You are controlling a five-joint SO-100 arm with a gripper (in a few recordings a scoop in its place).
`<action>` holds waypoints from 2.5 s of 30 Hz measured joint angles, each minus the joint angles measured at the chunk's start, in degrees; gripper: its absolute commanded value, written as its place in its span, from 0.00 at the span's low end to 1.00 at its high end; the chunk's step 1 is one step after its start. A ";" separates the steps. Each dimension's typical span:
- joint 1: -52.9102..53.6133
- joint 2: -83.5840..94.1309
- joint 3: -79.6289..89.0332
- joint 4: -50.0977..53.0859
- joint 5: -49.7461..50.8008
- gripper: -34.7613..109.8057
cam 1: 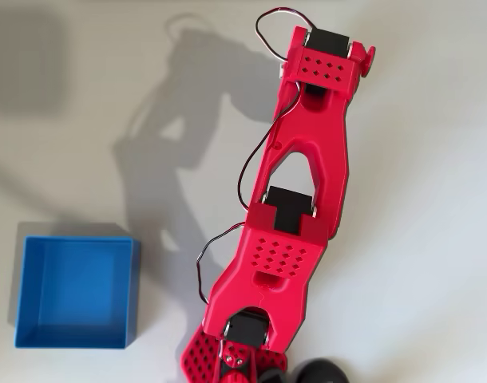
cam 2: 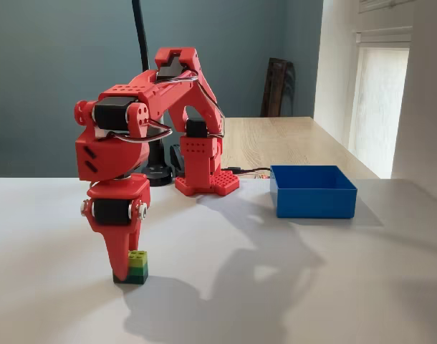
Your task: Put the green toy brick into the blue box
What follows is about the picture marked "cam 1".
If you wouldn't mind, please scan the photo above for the blue plastic box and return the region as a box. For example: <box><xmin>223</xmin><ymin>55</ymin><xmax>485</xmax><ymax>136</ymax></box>
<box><xmin>14</xmin><ymin>235</ymin><xmax>142</xmax><ymax>350</ymax></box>

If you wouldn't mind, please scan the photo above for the black round base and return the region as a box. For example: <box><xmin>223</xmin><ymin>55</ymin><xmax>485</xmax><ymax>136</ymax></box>
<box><xmin>293</xmin><ymin>357</ymin><xmax>350</xmax><ymax>383</ymax></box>

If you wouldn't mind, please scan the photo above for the black red white servo cable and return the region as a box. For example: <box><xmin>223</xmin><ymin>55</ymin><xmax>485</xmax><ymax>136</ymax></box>
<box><xmin>254</xmin><ymin>6</ymin><xmax>313</xmax><ymax>65</ymax></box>
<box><xmin>196</xmin><ymin>222</ymin><xmax>247</xmax><ymax>308</ymax></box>
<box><xmin>237</xmin><ymin>79</ymin><xmax>301</xmax><ymax>212</ymax></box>

